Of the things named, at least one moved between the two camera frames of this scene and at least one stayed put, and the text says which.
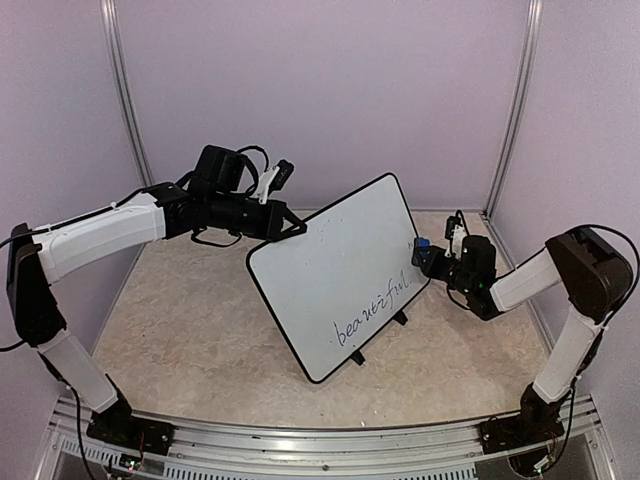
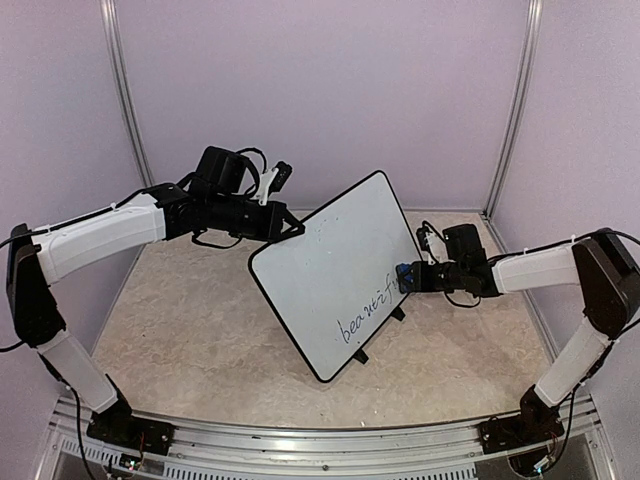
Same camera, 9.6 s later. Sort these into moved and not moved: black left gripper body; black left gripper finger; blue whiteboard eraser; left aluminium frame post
Moved: blue whiteboard eraser
Not moved: left aluminium frame post; black left gripper body; black left gripper finger
